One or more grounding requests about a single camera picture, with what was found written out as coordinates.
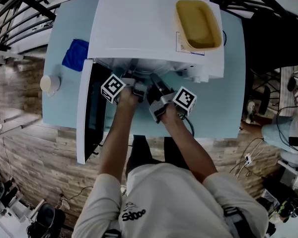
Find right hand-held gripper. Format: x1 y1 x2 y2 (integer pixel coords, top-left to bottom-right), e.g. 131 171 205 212
147 73 198 124

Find white shoe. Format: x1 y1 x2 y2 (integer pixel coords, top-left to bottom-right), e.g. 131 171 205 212
246 100 257 124

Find black metal stair railing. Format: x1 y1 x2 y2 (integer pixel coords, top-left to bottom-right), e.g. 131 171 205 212
0 0 125 66

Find blue cloth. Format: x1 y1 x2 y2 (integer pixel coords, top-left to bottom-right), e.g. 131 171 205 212
62 39 90 72

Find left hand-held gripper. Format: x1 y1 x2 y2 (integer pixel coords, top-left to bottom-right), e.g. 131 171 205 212
100 66 149 105

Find person's right forearm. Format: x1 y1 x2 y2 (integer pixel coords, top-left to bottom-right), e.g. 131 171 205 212
160 104 219 184

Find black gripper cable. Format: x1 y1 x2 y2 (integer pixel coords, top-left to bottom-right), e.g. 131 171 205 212
180 114 196 137

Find black harness strap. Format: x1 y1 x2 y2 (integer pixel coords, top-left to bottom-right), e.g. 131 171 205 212
223 206 255 238

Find white microwave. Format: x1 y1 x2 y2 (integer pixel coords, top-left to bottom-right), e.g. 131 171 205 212
75 0 225 165

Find white cup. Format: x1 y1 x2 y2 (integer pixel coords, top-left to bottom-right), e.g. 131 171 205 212
39 74 63 97

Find black round stool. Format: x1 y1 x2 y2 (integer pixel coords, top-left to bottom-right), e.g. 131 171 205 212
36 202 66 234

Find person's left forearm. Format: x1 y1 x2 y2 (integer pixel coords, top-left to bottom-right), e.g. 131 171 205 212
98 90 140 183

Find person's black trousers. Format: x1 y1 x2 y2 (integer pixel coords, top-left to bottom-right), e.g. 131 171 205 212
125 134 190 176

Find yellow plastic container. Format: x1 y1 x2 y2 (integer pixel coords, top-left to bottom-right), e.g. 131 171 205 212
174 0 224 55

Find glass turntable plate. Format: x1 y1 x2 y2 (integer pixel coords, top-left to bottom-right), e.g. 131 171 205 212
136 59 175 78

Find person's white t-shirt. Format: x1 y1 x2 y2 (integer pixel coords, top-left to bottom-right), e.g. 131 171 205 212
71 162 269 238

